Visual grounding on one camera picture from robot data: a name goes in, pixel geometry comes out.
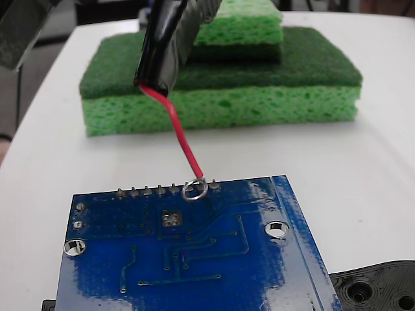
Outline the small green sponge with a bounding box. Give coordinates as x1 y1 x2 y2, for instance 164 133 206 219
189 0 285 64

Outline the large green sponge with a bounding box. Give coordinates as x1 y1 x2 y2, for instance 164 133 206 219
79 25 363 139

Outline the blue circuit board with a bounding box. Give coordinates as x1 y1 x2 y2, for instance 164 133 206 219
54 174 344 311

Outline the red wire with metal ring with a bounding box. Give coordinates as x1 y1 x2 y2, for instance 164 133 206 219
138 81 208 201

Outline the brown object with black band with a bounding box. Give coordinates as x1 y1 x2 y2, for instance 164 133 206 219
0 133 14 171

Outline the black plastic bracket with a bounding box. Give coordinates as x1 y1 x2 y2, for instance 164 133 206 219
41 259 415 311

